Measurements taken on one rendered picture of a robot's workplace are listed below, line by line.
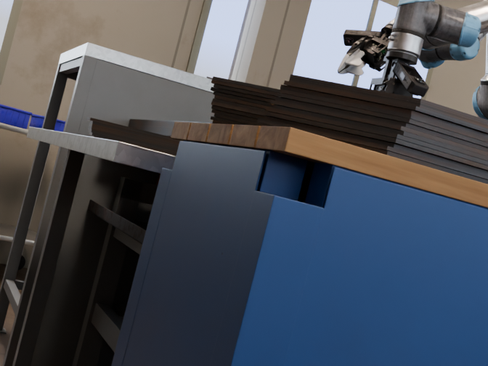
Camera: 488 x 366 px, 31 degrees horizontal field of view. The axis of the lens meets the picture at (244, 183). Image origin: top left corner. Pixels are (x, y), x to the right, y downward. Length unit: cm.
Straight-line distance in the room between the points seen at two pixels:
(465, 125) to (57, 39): 432
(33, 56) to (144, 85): 227
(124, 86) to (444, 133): 203
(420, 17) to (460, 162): 119
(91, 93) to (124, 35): 243
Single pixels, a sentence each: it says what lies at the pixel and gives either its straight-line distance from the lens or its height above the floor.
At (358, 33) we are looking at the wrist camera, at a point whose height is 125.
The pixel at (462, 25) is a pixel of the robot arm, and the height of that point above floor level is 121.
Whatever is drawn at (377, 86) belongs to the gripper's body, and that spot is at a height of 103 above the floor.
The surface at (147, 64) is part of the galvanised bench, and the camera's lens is 283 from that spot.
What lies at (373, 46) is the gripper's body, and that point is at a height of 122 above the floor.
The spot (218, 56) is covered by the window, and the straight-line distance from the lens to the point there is 542.
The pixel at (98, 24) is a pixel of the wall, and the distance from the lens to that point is 516.
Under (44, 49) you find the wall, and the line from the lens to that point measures 506.
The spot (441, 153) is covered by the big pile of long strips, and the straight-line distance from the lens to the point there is 85.
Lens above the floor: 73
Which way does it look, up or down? 1 degrees up
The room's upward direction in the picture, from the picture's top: 14 degrees clockwise
